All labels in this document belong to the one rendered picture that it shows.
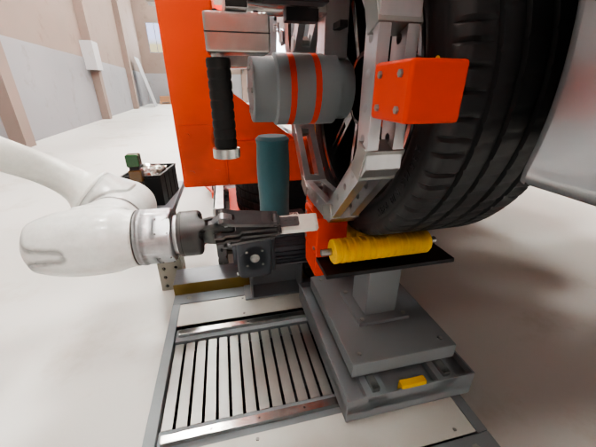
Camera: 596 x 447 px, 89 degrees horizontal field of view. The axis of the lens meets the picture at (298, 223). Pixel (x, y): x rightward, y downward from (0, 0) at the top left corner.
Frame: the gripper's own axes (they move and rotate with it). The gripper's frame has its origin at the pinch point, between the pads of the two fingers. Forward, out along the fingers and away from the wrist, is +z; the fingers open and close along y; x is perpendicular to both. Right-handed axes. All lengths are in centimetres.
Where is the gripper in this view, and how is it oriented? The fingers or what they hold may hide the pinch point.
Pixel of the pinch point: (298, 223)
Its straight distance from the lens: 53.9
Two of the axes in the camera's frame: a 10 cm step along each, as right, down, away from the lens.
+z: 9.7, -0.9, 2.1
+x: -1.6, -9.3, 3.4
